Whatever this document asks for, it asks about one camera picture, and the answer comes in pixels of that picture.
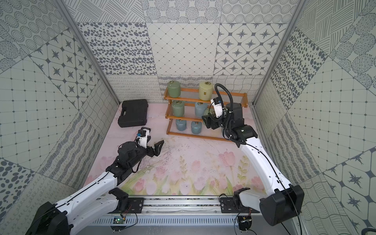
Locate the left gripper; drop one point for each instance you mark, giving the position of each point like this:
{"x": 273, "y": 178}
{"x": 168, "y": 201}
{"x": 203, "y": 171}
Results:
{"x": 150, "y": 149}

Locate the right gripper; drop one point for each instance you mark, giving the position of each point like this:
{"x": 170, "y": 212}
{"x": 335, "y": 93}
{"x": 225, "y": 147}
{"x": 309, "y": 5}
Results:
{"x": 208, "y": 122}

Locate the cream yellow canister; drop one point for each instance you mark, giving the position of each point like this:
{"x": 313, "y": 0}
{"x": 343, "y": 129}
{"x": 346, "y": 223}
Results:
{"x": 205, "y": 90}

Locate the green canister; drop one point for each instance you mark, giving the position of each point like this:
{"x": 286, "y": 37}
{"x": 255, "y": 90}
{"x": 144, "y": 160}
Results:
{"x": 205, "y": 114}
{"x": 178, "y": 108}
{"x": 174, "y": 89}

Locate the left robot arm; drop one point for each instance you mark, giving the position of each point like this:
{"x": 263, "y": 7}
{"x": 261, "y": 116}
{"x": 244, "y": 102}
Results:
{"x": 50, "y": 221}

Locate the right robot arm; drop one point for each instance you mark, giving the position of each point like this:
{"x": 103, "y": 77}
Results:
{"x": 283, "y": 200}

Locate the blue canister bottom centre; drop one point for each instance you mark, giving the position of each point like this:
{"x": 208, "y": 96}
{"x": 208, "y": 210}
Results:
{"x": 196, "y": 127}

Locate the blue canister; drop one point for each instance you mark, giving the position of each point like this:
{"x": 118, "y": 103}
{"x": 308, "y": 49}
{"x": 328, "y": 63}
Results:
{"x": 196, "y": 127}
{"x": 200, "y": 109}
{"x": 181, "y": 124}

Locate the blue canister middle centre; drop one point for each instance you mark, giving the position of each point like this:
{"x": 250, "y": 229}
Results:
{"x": 200, "y": 109}

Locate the blue canister bottom left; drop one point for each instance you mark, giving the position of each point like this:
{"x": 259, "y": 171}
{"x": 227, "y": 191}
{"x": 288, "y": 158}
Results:
{"x": 181, "y": 124}

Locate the black plastic tool case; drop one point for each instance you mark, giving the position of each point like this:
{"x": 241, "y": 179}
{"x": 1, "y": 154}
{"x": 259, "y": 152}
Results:
{"x": 133, "y": 113}

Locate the floral pink table mat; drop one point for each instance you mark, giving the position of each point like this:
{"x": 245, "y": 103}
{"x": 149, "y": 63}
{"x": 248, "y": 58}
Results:
{"x": 190, "y": 166}

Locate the green circuit board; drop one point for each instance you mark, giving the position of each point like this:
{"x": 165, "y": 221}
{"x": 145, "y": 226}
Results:
{"x": 118, "y": 224}

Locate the black connector module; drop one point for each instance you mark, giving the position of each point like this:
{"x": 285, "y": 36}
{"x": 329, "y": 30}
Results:
{"x": 244, "y": 222}

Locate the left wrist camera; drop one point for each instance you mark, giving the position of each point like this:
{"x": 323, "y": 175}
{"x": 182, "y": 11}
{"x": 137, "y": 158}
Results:
{"x": 142, "y": 138}

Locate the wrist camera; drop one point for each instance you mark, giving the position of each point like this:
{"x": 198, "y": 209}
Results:
{"x": 217, "y": 105}
{"x": 142, "y": 138}

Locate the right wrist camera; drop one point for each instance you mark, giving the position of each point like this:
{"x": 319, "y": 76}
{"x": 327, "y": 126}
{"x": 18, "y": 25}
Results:
{"x": 217, "y": 105}

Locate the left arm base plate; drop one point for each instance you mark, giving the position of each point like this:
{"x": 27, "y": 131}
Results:
{"x": 133, "y": 204}

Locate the aluminium mounting rail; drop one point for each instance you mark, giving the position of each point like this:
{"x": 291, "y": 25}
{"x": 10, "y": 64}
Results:
{"x": 182, "y": 204}

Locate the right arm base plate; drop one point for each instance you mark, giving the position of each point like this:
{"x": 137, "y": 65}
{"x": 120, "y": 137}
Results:
{"x": 227, "y": 205}

